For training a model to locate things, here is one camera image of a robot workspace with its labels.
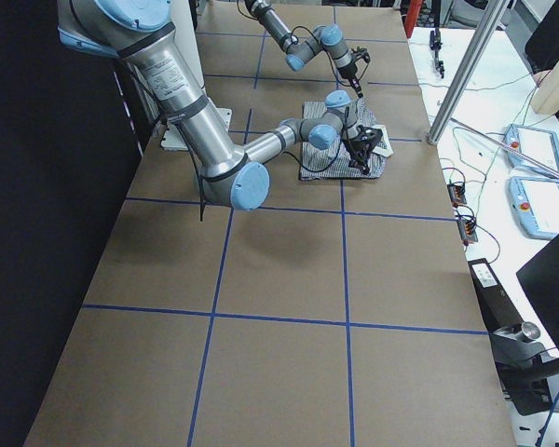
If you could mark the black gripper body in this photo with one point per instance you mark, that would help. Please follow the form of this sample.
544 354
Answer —
355 146
349 73

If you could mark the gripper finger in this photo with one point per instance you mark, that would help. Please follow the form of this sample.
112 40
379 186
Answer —
364 167
358 90

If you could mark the striped polo shirt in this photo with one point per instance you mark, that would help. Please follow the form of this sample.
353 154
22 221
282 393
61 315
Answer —
332 163

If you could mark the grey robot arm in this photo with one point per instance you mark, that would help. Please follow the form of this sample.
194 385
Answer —
142 33
325 38

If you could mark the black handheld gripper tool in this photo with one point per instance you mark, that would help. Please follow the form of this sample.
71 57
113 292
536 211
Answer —
435 45

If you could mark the orange electronics board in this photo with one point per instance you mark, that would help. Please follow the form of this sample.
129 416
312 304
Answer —
456 192
467 229

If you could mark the long metal rod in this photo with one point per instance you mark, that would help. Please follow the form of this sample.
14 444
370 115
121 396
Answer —
510 149

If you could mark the far teach pendant tablet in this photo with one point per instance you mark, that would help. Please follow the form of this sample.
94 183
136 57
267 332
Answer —
541 144

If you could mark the teach pendant tablet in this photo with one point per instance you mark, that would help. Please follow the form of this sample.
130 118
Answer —
535 205
541 144

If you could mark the near teach pendant tablet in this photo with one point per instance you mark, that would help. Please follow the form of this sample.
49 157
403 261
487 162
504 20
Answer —
535 205

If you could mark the black box white label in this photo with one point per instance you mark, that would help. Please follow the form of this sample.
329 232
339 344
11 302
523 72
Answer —
497 309

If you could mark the seated person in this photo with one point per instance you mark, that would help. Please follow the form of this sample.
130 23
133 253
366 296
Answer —
546 98

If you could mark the black monitor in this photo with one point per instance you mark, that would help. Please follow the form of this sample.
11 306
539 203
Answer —
539 279

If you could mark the metal cylinder stand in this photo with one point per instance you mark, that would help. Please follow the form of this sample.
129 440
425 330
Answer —
527 371

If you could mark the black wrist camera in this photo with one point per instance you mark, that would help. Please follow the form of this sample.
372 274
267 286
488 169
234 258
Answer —
366 141
360 53

